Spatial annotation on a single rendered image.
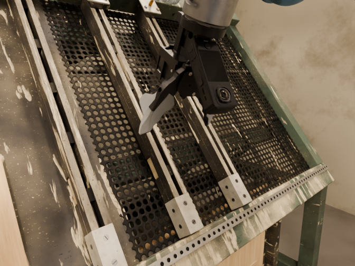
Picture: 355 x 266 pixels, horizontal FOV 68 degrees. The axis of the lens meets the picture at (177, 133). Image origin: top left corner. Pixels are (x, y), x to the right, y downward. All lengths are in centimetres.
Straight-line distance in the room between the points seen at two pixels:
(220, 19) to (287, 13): 324
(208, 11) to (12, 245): 67
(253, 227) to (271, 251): 81
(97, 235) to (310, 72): 297
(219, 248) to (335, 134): 248
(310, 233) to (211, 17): 166
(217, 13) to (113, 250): 62
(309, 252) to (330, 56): 205
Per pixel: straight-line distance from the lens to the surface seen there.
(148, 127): 45
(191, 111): 117
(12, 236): 79
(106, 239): 77
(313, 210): 184
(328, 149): 333
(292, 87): 348
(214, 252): 97
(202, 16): 40
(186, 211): 91
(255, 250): 178
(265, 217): 120
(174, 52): 46
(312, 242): 193
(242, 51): 194
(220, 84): 39
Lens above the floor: 142
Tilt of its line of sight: 12 degrees down
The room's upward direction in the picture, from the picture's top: straight up
